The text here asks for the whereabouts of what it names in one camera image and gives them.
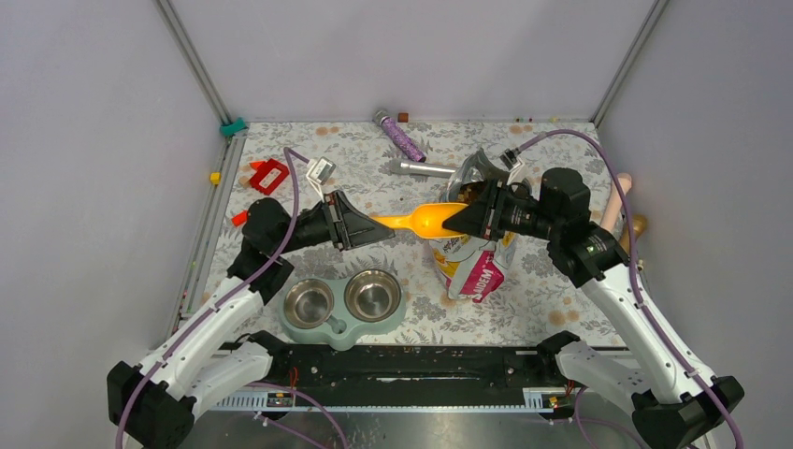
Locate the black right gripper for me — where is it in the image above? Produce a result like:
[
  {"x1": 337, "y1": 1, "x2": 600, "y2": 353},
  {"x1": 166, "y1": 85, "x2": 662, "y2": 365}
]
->
[{"x1": 442, "y1": 178, "x2": 561, "y2": 241}]

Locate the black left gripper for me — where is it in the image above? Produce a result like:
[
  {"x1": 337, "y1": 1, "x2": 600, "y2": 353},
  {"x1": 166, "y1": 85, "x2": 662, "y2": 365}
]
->
[{"x1": 276, "y1": 189, "x2": 396, "y2": 254}]

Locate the yellow plastic scoop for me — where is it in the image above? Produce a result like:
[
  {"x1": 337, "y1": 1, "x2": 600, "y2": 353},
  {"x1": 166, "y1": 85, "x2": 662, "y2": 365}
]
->
[{"x1": 370, "y1": 202, "x2": 468, "y2": 239}]

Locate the pet food bag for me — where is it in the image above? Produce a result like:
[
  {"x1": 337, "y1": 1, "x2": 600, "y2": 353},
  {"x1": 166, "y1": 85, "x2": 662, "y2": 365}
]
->
[{"x1": 428, "y1": 149, "x2": 531, "y2": 303}]

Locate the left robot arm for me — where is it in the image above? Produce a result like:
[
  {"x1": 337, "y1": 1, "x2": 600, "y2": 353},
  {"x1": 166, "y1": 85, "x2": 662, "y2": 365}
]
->
[{"x1": 107, "y1": 190, "x2": 395, "y2": 448}]

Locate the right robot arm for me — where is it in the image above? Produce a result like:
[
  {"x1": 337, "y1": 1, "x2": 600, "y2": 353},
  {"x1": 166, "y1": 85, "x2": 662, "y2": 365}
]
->
[{"x1": 443, "y1": 167, "x2": 744, "y2": 448}]

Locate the green double pet bowl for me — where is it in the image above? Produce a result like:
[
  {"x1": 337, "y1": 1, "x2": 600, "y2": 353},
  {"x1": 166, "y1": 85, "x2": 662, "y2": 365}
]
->
[{"x1": 278, "y1": 269, "x2": 407, "y2": 351}]

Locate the silver metal microphone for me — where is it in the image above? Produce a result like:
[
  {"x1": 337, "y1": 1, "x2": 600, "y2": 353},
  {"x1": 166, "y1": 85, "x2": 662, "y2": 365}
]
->
[{"x1": 388, "y1": 158, "x2": 457, "y2": 179}]

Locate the floral table mat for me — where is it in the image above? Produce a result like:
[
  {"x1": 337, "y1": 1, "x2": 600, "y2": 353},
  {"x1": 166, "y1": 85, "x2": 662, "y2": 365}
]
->
[{"x1": 193, "y1": 122, "x2": 622, "y2": 347}]

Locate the red plastic block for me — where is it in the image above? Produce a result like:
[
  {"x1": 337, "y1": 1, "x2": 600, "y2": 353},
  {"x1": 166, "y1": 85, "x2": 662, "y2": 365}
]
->
[{"x1": 249, "y1": 158, "x2": 290, "y2": 196}]

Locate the purple glitter microphone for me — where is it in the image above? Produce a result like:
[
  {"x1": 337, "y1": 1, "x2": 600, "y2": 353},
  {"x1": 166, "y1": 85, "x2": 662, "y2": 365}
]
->
[{"x1": 373, "y1": 109, "x2": 426, "y2": 162}]

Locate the small orange-red block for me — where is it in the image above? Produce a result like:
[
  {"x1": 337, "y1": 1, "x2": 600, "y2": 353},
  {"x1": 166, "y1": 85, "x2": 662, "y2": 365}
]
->
[{"x1": 231, "y1": 210, "x2": 248, "y2": 227}]

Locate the pink microphone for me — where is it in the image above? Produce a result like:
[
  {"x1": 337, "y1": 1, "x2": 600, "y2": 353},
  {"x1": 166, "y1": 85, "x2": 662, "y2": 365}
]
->
[{"x1": 599, "y1": 173, "x2": 632, "y2": 232}]

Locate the gold microphone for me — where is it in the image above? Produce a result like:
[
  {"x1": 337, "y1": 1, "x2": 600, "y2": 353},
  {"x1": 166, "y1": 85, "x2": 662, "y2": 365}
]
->
[{"x1": 619, "y1": 214, "x2": 648, "y2": 253}]

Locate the teal corner clip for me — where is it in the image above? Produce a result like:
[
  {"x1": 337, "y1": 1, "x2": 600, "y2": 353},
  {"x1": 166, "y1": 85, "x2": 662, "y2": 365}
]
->
[{"x1": 219, "y1": 117, "x2": 248, "y2": 138}]

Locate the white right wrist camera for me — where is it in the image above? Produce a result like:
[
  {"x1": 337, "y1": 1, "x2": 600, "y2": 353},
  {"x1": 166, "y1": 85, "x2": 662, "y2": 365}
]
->
[{"x1": 499, "y1": 148, "x2": 526, "y2": 184}]

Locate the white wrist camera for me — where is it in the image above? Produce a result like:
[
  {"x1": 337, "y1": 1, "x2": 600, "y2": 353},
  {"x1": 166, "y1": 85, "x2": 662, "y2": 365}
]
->
[
  {"x1": 499, "y1": 148, "x2": 526, "y2": 184},
  {"x1": 306, "y1": 157, "x2": 337, "y2": 200}
]

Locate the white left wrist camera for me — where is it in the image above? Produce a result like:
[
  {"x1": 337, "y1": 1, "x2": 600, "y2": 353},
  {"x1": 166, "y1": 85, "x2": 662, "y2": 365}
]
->
[{"x1": 306, "y1": 157, "x2": 337, "y2": 200}]

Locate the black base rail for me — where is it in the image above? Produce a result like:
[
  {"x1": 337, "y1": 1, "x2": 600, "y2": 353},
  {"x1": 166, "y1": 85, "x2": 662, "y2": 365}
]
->
[{"x1": 253, "y1": 335, "x2": 581, "y2": 410}]

